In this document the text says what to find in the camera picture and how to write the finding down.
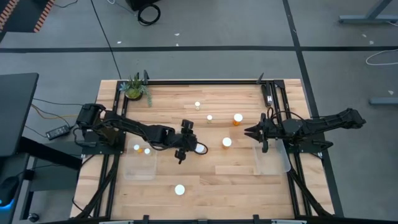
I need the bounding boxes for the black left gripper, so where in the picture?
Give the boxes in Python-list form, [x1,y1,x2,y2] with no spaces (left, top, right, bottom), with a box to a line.
[169,119,208,165]

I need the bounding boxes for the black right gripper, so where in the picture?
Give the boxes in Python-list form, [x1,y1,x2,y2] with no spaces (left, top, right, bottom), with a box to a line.
[244,112,282,154]

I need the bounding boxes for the clear plastic bin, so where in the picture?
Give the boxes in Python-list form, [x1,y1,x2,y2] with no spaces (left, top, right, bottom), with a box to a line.
[123,139,158,181]
[252,138,292,177]

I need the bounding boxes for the potted green succulent plant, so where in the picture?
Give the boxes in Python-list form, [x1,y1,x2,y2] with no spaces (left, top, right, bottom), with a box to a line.
[119,73,153,108]

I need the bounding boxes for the black power adapter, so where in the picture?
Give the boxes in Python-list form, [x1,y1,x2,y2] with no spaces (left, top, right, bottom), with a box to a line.
[45,124,71,141]

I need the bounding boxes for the black box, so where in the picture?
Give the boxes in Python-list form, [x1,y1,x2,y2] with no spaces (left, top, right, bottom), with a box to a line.
[125,0,161,12]

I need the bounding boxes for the black side desk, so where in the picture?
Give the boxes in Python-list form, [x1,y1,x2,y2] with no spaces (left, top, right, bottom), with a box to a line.
[0,73,82,222]

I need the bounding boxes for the black mat orange striped edges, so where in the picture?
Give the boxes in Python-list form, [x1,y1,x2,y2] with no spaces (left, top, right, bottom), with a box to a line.
[0,0,56,34]

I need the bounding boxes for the black aluminium table frame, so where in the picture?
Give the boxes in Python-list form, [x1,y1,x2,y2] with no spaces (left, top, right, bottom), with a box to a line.
[73,70,336,224]

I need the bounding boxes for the white cable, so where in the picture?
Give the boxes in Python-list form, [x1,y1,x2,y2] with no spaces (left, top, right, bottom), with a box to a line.
[365,49,398,67]

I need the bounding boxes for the coiled black cable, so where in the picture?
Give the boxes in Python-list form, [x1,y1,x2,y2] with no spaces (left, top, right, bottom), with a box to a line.
[137,3,162,27]

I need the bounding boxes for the thin black floor cable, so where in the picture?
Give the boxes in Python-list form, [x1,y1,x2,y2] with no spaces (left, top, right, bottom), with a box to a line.
[32,98,83,107]

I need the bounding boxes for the yellow floor cable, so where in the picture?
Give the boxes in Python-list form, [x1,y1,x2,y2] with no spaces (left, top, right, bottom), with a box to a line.
[30,104,78,121]

